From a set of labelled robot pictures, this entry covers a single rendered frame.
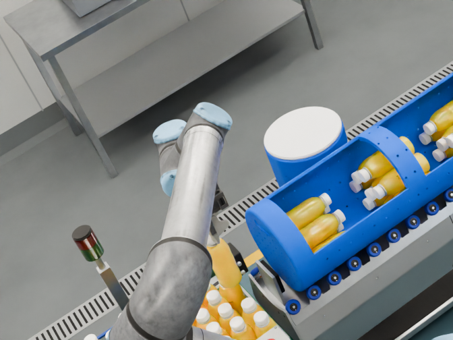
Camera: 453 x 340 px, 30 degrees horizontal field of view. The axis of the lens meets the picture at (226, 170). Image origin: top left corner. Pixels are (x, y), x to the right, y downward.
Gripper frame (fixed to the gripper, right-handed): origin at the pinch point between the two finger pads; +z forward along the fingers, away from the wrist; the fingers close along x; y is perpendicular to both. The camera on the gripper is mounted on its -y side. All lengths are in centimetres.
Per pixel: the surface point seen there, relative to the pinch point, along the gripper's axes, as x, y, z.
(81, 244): 36.6, -28.7, 5.9
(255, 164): 178, 78, 129
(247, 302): -6.3, 0.0, 21.8
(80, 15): 252, 42, 37
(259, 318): -13.6, -0.5, 21.8
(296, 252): -9.1, 17.8, 13.7
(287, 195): 16.6, 30.5, 17.5
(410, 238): -8, 54, 37
